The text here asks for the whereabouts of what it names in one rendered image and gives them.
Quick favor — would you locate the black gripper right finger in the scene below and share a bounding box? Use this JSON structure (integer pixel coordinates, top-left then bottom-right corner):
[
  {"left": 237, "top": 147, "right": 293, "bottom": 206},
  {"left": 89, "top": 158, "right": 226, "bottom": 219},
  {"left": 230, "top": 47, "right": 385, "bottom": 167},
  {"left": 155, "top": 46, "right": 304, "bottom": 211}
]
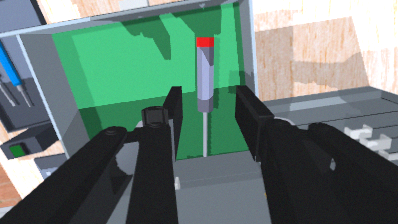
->
[{"left": 235, "top": 85, "right": 398, "bottom": 224}]

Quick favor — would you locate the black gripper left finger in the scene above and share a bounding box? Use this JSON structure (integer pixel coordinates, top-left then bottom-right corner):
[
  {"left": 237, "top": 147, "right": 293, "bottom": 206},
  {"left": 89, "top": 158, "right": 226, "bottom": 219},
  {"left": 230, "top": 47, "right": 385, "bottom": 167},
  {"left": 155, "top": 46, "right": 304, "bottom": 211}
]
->
[{"left": 0, "top": 86, "right": 183, "bottom": 224}]

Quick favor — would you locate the blue-handled tool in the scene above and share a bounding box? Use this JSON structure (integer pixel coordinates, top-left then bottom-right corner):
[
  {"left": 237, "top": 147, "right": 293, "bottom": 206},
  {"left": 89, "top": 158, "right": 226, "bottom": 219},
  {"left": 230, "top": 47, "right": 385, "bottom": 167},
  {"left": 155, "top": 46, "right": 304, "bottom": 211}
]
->
[{"left": 0, "top": 43, "right": 31, "bottom": 107}]

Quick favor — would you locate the grey tool chest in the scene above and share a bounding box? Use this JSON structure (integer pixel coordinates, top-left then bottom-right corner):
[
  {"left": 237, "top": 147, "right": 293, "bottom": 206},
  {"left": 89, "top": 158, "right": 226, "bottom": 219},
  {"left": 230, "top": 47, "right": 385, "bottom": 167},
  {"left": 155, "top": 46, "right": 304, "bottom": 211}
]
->
[{"left": 0, "top": 0, "right": 398, "bottom": 224}]

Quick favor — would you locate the grey status board with lamps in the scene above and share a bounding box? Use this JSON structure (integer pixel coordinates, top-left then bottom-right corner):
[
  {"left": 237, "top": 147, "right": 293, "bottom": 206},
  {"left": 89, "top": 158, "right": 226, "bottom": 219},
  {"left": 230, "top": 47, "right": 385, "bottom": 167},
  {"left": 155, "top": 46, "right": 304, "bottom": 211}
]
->
[{"left": 0, "top": 153, "right": 67, "bottom": 218}]

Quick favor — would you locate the hex screwdriver with red band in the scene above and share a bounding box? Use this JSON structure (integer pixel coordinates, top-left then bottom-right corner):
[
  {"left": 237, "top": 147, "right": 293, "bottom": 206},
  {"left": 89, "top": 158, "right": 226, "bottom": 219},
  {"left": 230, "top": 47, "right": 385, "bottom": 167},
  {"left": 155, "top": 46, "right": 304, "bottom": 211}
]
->
[{"left": 197, "top": 37, "right": 214, "bottom": 157}]

